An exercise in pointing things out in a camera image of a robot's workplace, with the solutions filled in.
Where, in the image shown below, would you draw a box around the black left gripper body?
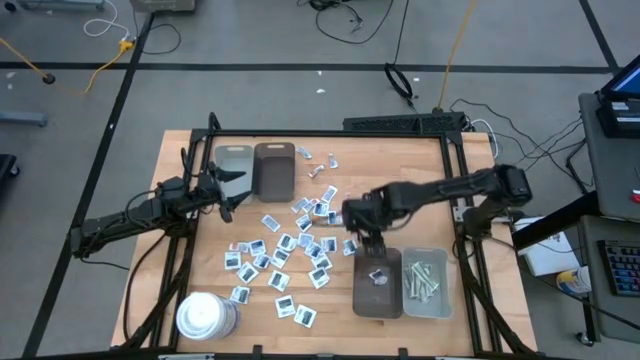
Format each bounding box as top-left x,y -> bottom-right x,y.
193,167 -> 234,225

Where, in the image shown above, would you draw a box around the black keyboard coloured keys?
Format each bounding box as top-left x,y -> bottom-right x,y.
596,238 -> 640,298

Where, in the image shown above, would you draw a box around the grey floor stand foot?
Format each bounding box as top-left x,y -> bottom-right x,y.
0,109 -> 50,128

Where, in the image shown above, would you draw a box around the orange hanging cable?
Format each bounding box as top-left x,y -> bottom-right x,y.
436,0 -> 478,112

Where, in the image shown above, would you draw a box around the black caster base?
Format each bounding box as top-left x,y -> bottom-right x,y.
0,153 -> 21,192

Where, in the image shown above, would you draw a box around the black floor cable bundle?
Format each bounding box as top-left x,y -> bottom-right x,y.
297,0 -> 396,46

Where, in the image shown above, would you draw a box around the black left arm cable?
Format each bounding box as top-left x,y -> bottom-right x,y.
121,232 -> 169,344

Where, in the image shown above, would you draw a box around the grey equipment base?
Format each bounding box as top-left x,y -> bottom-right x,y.
14,0 -> 106,12

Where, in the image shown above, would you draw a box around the grey desk with keyboard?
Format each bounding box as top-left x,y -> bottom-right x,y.
576,214 -> 640,345

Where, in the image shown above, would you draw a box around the grey equipment box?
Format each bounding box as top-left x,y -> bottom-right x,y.
129,0 -> 197,14

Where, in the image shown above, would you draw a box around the black diagonal beam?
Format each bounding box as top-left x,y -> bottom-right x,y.
509,190 -> 602,252

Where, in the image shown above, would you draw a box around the black perforated metal bar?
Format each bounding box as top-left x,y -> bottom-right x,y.
342,111 -> 467,136

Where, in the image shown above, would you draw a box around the thin black floor cable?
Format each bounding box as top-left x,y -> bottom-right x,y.
133,9 -> 182,56

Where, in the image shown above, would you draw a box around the black label printer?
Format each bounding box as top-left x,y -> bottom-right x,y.
594,96 -> 640,140

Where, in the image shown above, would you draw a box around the black coiled cable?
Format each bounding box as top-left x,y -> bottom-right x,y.
383,0 -> 417,110

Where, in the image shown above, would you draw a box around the white cable loop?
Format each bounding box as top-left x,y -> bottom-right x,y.
468,118 -> 502,160

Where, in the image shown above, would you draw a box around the white box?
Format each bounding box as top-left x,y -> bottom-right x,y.
510,215 -> 582,278

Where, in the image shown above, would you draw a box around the yellow extension cable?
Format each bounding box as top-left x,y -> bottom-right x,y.
0,37 -> 136,97

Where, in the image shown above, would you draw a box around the white floor cable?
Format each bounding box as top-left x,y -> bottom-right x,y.
82,0 -> 132,42

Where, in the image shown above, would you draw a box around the white wipes canister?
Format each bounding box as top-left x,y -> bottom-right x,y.
175,291 -> 242,342

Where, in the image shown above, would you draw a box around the black floor cables tangle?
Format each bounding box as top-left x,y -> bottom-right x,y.
448,97 -> 587,194

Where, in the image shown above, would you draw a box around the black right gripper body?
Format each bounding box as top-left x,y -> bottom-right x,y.
342,192 -> 401,235

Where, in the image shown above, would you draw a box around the light grey plastic bin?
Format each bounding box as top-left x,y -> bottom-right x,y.
213,144 -> 255,204
402,245 -> 455,320

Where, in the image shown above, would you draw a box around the laptop screen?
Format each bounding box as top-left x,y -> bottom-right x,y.
599,65 -> 640,101

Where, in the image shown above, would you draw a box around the wipes tub yellow label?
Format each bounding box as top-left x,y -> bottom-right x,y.
555,265 -> 593,296

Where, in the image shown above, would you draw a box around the brown translucent plastic bin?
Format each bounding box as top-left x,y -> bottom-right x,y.
352,245 -> 404,320
253,141 -> 297,203

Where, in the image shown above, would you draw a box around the grey desk with printer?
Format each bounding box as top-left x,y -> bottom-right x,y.
578,91 -> 640,222

